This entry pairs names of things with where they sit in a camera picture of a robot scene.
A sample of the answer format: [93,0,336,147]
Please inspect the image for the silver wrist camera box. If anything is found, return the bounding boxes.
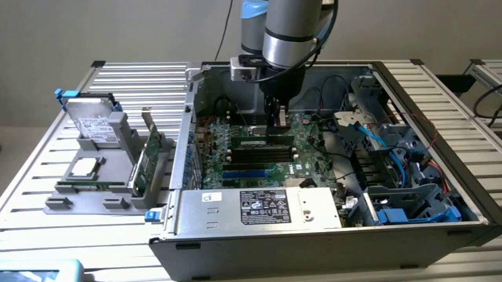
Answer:
[229,55,261,82]

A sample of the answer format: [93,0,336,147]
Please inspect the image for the thin dark wall cable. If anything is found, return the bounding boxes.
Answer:
[213,0,234,61]

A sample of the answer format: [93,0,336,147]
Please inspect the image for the silver hard disk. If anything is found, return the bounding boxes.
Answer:
[64,98,118,148]

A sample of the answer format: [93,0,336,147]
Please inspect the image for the grey parts rack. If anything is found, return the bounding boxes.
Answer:
[42,111,176,216]

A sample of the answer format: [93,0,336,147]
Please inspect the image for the green graphics card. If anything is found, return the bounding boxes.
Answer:
[126,107,166,198]

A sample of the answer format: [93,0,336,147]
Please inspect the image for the silver drive bay bracket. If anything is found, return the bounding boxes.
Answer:
[332,110,372,136]

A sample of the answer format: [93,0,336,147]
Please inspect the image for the thick black looped cable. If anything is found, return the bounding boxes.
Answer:
[472,83,502,122]

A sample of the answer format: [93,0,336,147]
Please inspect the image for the black loop wire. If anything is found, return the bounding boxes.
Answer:
[317,75,351,119]

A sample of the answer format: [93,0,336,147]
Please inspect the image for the teal device with screen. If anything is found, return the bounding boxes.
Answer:
[0,258,85,282]

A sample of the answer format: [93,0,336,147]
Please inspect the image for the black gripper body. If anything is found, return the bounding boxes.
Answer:
[257,66,308,108]

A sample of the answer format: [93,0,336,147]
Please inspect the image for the black expansion slot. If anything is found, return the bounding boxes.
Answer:
[221,163,268,172]

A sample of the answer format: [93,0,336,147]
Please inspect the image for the blue disk caddy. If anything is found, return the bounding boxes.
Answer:
[52,88,124,119]

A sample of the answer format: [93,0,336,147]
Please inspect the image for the light blue SATA wire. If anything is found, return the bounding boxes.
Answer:
[337,116,389,151]

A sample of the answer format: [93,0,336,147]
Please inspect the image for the dark blue SATA wire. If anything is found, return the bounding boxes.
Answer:
[385,146,417,189]

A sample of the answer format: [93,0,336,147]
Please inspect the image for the blue disk bay bracket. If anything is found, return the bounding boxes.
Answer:
[371,205,460,226]

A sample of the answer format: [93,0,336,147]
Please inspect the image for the grey disk bay cage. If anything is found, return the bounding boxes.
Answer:
[361,175,480,227]

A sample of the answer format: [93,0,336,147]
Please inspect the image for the silver power supply unit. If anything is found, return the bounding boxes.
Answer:
[170,187,345,236]

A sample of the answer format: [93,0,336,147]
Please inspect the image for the thin red wire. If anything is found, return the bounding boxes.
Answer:
[395,113,439,154]

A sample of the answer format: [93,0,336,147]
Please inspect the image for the black RAM slot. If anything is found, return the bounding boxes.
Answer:
[229,146,293,154]
[229,151,295,159]
[229,156,295,164]

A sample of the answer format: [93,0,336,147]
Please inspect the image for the blue expansion slot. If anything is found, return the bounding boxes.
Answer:
[221,170,272,179]

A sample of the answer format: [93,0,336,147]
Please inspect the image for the open grey PC case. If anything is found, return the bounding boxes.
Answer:
[146,60,496,282]

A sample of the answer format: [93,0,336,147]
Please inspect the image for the neighbouring metal slat table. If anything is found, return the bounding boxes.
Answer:
[461,58,502,90]

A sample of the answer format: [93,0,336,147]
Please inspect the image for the short red motherboard wire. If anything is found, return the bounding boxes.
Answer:
[194,115,220,130]

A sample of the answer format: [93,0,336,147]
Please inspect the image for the silver case side latch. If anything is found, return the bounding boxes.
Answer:
[184,62,210,83]

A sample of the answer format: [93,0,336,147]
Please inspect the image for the green Dell motherboard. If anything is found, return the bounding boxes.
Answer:
[193,113,339,190]

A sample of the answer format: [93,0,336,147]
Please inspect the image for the green RAM stick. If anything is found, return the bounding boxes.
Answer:
[57,182,128,190]
[229,136,293,147]

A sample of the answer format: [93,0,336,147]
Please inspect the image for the silver CPU chip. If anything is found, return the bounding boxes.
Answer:
[65,157,105,180]

